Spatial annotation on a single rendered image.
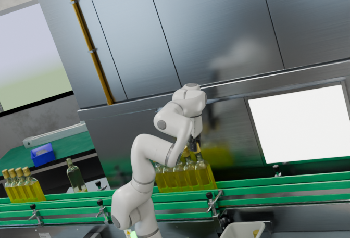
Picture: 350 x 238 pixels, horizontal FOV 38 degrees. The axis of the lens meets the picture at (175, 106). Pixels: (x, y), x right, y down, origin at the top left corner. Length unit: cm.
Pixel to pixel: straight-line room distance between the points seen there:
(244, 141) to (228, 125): 10
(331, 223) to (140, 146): 86
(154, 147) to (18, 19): 375
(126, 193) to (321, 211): 80
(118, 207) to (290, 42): 95
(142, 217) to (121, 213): 12
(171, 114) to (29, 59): 369
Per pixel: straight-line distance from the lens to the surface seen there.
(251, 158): 235
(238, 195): 228
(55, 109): 549
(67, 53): 266
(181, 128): 183
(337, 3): 206
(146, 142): 182
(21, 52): 544
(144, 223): 204
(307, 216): 220
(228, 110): 228
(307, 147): 225
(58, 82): 540
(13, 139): 573
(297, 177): 223
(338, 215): 217
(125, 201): 188
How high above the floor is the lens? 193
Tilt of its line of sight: 14 degrees down
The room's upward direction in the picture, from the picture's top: 18 degrees counter-clockwise
